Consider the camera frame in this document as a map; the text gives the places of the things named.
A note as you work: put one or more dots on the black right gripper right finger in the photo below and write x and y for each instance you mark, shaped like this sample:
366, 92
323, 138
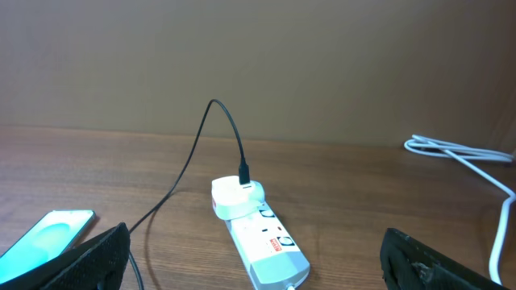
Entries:
408, 264

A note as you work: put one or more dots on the blue-screen Galaxy S25 smartphone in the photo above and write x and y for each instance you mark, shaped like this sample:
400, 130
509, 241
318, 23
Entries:
51, 236

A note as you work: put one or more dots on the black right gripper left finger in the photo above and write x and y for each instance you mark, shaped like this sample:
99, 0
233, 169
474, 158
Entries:
98, 263

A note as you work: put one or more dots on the white power strip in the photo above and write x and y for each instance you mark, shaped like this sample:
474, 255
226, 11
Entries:
271, 257

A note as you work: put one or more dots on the white USB charger plug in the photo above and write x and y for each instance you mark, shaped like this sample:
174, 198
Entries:
231, 199

